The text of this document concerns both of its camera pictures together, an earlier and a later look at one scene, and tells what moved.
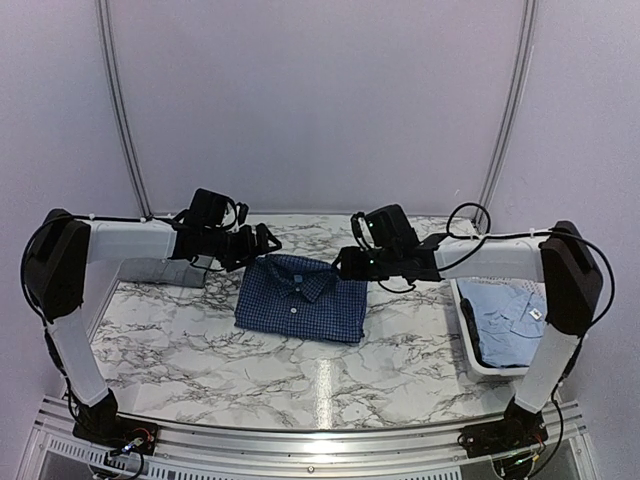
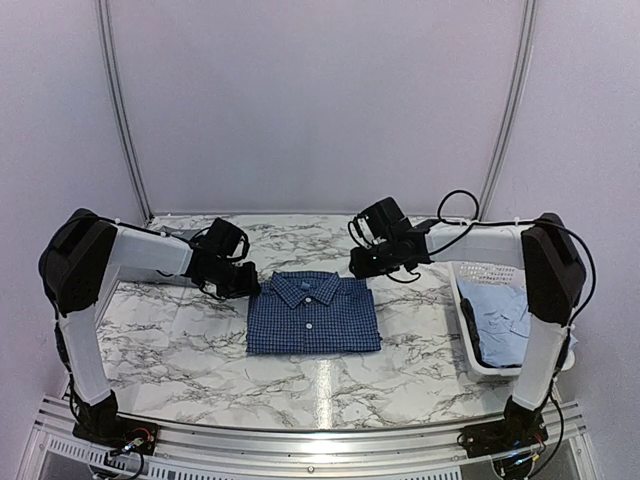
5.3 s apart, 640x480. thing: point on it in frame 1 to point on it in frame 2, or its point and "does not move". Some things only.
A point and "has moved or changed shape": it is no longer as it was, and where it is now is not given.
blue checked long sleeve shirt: (302, 297) has moved or changed shape
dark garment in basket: (473, 330) does not move
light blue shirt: (510, 320) does not move
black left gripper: (247, 248) to (249, 284)
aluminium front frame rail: (52, 451) does not move
